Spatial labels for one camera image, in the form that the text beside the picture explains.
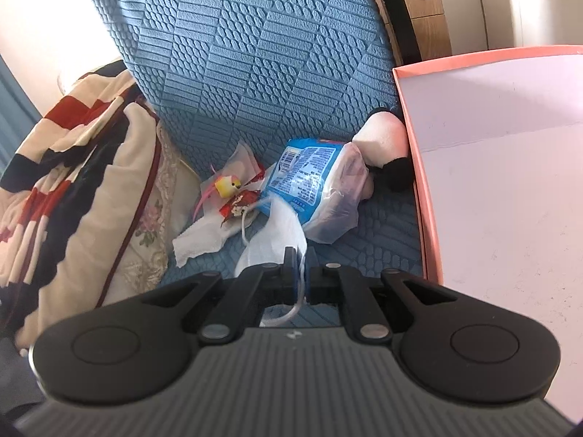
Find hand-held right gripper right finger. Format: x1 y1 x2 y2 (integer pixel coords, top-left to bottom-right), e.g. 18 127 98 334
304 255 459 344

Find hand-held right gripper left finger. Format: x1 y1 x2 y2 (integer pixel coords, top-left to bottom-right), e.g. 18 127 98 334
141 246 302 343

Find white face mask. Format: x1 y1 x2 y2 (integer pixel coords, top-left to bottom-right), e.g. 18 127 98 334
234 198 308 328

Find red candy wrapper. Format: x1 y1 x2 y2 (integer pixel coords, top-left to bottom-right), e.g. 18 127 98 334
220 190 261 226

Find blue snack packet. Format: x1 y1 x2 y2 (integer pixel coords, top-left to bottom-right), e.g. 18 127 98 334
257 137 376 244

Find yellow bird toy pink feathers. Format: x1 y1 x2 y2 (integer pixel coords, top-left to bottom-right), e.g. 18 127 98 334
193 175 244 217

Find panda plush toy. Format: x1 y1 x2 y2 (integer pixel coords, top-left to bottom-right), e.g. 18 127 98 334
353 108 413 192

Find pink cardboard box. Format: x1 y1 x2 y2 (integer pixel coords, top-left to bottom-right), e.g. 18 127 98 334
392 46 583 424

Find white cloth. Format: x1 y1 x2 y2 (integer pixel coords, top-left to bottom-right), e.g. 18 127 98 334
172 216 249 268

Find clear packet with cotton pad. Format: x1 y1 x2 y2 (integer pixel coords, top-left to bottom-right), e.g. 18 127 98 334
200 142 267 219

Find cream pillow with floral lace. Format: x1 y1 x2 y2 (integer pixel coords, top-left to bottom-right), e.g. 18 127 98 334
18 100 203 356

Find blue textured chair cover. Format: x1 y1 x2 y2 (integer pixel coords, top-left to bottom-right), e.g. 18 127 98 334
75 0 426 328

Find red white navy striped blanket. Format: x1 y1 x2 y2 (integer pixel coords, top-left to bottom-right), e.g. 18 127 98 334
0 60 158 328

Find wooden furniture panel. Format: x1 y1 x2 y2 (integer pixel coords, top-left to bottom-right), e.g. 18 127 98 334
403 0 454 62

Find blue curtain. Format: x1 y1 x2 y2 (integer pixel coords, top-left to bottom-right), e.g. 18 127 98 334
0 52 44 174

